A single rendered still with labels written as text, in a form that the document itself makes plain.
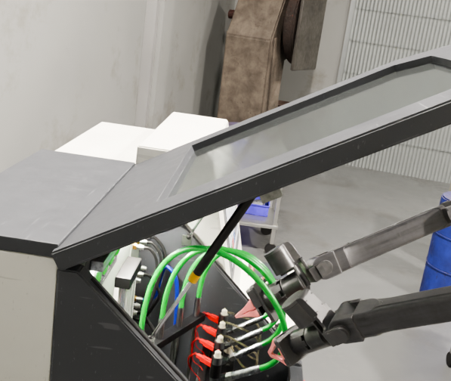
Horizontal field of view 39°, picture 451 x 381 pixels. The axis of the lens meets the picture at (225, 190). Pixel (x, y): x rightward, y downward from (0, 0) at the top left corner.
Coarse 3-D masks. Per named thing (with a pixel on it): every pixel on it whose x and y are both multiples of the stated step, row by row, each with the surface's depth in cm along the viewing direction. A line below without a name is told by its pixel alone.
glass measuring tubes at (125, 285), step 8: (128, 256) 172; (128, 264) 167; (136, 264) 168; (120, 272) 161; (128, 272) 162; (136, 272) 166; (120, 280) 159; (128, 280) 158; (120, 288) 162; (128, 288) 159; (120, 296) 162; (128, 296) 165; (120, 304) 162; (128, 304) 166; (128, 312) 170
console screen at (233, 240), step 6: (228, 210) 215; (234, 210) 240; (228, 216) 214; (234, 228) 233; (234, 234) 231; (228, 240) 207; (234, 240) 229; (228, 246) 206; (234, 246) 226; (234, 264) 222
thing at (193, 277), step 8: (248, 200) 116; (240, 208) 116; (248, 208) 116; (232, 216) 117; (240, 216) 117; (232, 224) 117; (224, 232) 118; (216, 240) 119; (224, 240) 119; (216, 248) 119; (208, 256) 120; (200, 264) 120; (208, 264) 120; (192, 272) 121; (200, 272) 121; (192, 280) 121; (184, 288) 123; (176, 304) 124; (168, 312) 124; (160, 328) 126; (152, 336) 126
